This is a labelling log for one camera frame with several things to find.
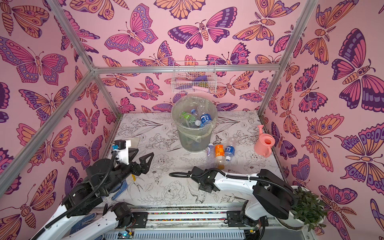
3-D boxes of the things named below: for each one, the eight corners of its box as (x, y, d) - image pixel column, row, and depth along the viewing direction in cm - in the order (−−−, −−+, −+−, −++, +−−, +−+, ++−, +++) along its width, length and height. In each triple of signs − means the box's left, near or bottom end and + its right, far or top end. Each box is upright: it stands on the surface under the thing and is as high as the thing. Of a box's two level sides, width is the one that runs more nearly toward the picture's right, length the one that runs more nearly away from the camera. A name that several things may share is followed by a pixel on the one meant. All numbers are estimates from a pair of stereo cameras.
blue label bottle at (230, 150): (222, 161, 96) (224, 156, 92) (226, 140, 106) (228, 136, 101) (232, 163, 95) (234, 159, 90) (235, 142, 105) (236, 137, 100)
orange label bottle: (216, 169, 92) (216, 166, 88) (214, 148, 101) (214, 144, 97) (226, 169, 92) (227, 166, 88) (223, 148, 101) (224, 144, 97)
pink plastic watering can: (253, 155, 99) (258, 145, 89) (255, 135, 109) (261, 124, 99) (267, 159, 97) (274, 149, 87) (268, 139, 107) (275, 128, 97)
